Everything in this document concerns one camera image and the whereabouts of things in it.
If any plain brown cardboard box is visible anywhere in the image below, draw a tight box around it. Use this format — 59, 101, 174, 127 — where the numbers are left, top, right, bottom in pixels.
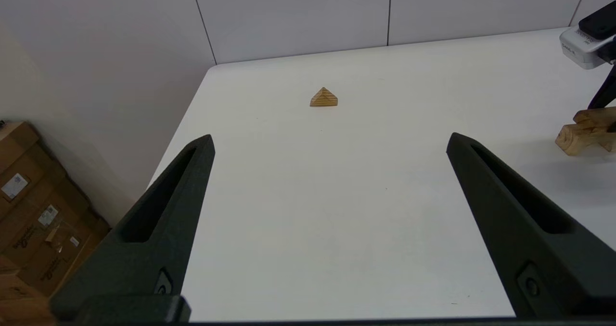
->
0, 256, 54, 323

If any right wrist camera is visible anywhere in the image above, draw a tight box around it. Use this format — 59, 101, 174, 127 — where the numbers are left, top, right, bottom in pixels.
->
559, 1, 616, 70

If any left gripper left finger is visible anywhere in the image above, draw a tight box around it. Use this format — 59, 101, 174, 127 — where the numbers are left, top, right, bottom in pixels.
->
51, 134, 216, 321

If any labelled brown cardboard box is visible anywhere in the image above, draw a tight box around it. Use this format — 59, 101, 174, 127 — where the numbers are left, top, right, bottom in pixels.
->
0, 121, 68, 223
19, 201, 112, 299
0, 172, 92, 264

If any triangular wooden building block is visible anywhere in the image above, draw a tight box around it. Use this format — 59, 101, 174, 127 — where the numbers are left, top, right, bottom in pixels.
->
309, 87, 338, 107

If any rectangular wooden building block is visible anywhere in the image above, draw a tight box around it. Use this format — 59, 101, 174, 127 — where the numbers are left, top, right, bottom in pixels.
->
573, 107, 616, 128

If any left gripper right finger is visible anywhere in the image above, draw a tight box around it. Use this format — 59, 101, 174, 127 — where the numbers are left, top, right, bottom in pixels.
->
446, 132, 616, 317

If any arched wooden building block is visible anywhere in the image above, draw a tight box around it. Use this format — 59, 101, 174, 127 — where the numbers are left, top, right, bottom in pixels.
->
555, 121, 616, 156

